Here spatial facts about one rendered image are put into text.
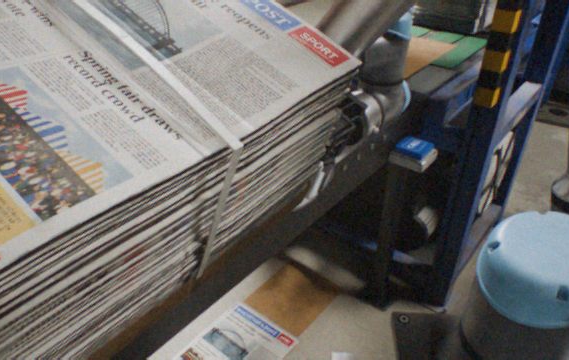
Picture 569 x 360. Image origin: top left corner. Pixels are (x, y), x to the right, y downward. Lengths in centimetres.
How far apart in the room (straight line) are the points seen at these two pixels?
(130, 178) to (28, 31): 17
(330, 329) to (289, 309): 17
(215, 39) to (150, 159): 16
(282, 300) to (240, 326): 20
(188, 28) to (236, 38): 4
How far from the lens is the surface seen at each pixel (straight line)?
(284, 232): 97
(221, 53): 42
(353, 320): 176
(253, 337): 168
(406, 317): 70
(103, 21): 41
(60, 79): 37
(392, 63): 77
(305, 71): 42
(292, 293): 183
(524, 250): 50
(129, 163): 31
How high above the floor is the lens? 134
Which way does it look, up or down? 34 degrees down
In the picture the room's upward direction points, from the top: straight up
